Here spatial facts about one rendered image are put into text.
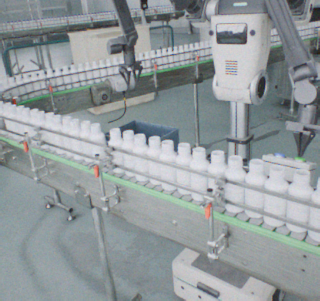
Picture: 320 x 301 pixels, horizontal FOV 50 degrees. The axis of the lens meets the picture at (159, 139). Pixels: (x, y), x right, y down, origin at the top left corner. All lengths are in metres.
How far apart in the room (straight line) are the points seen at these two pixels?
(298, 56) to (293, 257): 0.54
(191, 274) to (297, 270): 1.00
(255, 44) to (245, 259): 0.85
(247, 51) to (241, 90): 0.17
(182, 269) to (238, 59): 1.12
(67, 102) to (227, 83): 1.48
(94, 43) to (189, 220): 4.32
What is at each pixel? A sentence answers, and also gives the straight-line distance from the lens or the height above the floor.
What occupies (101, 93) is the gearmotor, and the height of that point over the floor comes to 0.95.
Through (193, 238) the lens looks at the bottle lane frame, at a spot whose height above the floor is 0.87.
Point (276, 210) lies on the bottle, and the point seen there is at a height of 1.06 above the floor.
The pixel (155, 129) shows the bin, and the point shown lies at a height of 0.92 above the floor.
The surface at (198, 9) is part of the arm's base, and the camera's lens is 1.68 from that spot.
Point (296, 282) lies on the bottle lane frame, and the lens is 1.05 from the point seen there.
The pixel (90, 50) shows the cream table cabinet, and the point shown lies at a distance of 5.21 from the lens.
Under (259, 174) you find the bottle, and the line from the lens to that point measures 0.97.
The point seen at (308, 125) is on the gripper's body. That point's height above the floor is 1.22.
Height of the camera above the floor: 1.60
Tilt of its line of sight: 22 degrees down
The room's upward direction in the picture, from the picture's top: 5 degrees counter-clockwise
